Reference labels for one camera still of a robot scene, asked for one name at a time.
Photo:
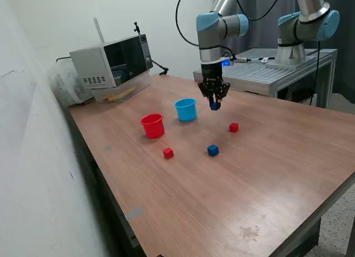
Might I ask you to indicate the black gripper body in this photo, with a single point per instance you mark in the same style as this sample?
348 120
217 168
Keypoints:
211 71

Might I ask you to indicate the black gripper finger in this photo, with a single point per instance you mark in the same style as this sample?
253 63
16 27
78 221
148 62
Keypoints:
205 90
224 89

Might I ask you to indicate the blue cube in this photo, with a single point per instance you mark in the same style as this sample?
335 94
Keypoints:
213 150
214 107

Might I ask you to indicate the red cube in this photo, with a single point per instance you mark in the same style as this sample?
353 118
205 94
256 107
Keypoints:
168 153
233 127

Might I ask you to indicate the silver blue-capped robot arm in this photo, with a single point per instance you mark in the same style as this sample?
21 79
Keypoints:
210 24

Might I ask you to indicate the blue plastic cup bin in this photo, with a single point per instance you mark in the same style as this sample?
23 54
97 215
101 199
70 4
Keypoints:
186 111

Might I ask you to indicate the red plastic cup bin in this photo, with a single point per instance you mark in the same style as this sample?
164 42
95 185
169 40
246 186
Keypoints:
152 128

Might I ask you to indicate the aluminium slotted robot stand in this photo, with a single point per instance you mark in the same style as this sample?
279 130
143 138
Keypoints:
249 73

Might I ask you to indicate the white warning label tag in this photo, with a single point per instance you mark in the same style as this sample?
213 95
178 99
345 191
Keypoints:
264 59

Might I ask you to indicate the aluminium robot mounting plate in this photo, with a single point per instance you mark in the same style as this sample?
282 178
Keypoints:
288 65

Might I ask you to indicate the grey microwave oven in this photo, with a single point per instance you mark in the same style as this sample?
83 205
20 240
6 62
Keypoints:
91 65

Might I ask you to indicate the thin white rod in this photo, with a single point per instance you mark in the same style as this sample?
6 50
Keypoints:
99 30

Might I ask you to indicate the crumpled clear plastic bag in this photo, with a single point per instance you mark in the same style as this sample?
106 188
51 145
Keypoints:
66 87

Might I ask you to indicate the grey tape strip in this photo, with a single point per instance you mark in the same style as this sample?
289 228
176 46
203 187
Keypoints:
134 214

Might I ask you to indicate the black ball-head mount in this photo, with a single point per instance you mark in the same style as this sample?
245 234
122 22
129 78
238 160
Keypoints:
136 28

